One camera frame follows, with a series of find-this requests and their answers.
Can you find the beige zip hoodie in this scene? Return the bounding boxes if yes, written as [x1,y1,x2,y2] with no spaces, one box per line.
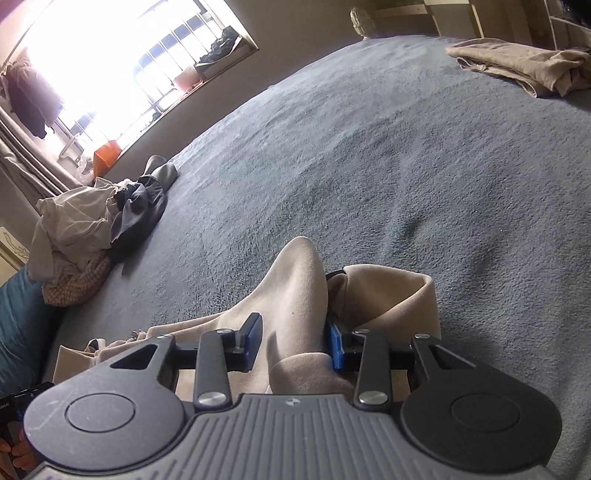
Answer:
[53,237,441,396]

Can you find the dark clothes on windowsill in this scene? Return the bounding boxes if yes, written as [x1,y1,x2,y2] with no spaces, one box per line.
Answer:
[195,26,242,65]

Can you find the hanging dark clothes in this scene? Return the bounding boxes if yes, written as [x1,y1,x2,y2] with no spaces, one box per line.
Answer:
[1,50,63,139]

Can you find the person left hand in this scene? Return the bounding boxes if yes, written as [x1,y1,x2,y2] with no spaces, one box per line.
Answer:
[0,430,37,474]

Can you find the blue duvet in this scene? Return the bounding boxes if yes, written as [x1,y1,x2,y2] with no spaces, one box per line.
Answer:
[0,266,66,397]

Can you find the checked pink cloth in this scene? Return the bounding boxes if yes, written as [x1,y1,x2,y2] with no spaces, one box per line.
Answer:
[41,255,111,307]

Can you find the cream carved headboard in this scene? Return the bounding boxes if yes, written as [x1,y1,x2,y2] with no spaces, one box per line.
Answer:
[0,226,29,285]

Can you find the dark furry garment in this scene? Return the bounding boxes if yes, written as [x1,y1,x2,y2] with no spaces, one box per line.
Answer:
[107,155,178,264]

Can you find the pale beige crumpled garment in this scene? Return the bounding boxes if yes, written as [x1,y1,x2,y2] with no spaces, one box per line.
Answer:
[28,178,132,282]

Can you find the grey-blue bed blanket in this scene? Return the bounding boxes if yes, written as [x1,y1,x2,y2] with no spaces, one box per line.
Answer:
[55,36,590,479]

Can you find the orange item on windowsill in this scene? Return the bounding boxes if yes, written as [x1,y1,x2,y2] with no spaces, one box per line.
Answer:
[93,140,122,177]

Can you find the grey curtain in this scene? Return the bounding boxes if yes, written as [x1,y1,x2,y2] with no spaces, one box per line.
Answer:
[1,109,82,207]

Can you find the folded beige garment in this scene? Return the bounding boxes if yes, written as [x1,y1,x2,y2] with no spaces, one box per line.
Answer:
[445,38,590,98]

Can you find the cream bed post knob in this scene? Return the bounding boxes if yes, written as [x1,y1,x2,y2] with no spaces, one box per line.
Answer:
[349,7,378,38]

